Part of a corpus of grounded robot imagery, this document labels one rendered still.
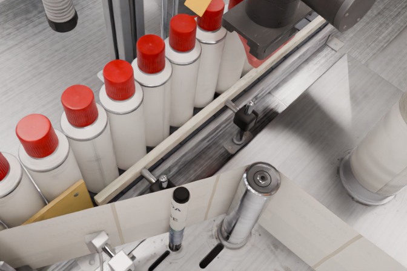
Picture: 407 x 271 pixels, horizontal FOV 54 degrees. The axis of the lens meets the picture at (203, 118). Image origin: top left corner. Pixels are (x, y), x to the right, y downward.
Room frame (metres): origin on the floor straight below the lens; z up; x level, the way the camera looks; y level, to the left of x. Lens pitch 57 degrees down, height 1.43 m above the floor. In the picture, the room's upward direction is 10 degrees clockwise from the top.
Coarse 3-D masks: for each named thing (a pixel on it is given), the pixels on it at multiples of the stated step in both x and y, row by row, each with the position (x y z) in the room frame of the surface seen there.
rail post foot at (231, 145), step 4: (236, 132) 0.37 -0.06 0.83; (248, 132) 0.37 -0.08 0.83; (232, 136) 0.36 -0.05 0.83; (244, 136) 0.36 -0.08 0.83; (248, 136) 0.36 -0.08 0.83; (252, 136) 0.36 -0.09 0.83; (228, 140) 0.35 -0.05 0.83; (232, 140) 0.35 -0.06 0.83; (244, 140) 0.35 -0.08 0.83; (248, 140) 0.35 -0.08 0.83; (224, 144) 0.34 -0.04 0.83; (228, 144) 0.34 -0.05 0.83; (232, 144) 0.34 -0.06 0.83; (236, 144) 0.34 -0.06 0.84; (240, 144) 0.34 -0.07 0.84; (244, 144) 0.35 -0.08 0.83; (228, 148) 0.33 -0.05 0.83; (232, 148) 0.33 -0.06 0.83; (236, 148) 0.33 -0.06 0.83; (232, 152) 0.33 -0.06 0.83
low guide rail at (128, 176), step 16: (320, 16) 0.60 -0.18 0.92; (304, 32) 0.55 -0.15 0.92; (288, 48) 0.51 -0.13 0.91; (272, 64) 0.47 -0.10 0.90; (240, 80) 0.42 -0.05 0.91; (224, 96) 0.38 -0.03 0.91; (208, 112) 0.34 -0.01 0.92; (192, 128) 0.31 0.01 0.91; (160, 144) 0.27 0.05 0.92; (176, 144) 0.29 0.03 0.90; (144, 160) 0.24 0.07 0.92; (128, 176) 0.22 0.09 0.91; (112, 192) 0.19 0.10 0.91
